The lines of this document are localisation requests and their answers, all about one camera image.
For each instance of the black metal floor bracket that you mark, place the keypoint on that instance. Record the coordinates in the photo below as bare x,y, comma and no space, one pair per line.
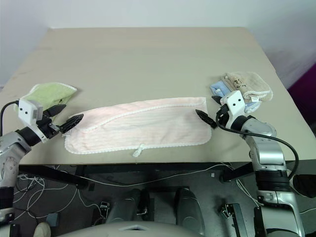
234,217

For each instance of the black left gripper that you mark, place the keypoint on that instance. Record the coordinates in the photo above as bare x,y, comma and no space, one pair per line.
47,127

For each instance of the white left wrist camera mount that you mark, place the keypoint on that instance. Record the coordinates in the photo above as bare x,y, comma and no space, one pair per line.
26,108

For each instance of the beige cloth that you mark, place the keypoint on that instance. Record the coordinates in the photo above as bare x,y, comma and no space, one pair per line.
249,85

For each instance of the grey robot leg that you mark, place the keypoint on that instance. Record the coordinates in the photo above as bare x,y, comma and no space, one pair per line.
126,206
188,209

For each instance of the small black metal clip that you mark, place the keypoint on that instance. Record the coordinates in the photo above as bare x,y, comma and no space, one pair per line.
104,208

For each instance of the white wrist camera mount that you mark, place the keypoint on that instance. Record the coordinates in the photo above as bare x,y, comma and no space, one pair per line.
235,101
26,108

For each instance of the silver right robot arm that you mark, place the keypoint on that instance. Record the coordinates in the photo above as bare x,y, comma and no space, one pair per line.
270,153

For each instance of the beige shoe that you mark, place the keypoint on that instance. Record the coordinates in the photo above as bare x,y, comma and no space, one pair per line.
42,229

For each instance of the grey robot torso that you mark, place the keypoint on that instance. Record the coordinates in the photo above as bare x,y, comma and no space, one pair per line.
148,229

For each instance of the light blue cloth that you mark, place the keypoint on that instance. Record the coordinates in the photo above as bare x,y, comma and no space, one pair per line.
218,87

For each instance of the black table frame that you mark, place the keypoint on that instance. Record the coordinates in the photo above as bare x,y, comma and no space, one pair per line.
51,174

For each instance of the grey left robot leg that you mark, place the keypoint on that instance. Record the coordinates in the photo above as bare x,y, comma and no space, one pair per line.
126,206

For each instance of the green cloth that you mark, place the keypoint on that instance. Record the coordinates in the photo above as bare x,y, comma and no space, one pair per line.
50,92

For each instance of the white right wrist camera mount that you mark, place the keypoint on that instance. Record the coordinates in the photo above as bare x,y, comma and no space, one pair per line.
235,101

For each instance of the grey right robot leg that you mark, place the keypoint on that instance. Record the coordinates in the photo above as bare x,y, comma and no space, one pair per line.
188,209

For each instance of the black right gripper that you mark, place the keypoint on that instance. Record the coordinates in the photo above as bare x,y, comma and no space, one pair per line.
223,115

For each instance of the pink striped towel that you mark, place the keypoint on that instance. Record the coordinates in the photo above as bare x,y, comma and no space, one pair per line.
153,126

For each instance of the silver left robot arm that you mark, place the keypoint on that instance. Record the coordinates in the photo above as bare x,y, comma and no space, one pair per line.
10,153

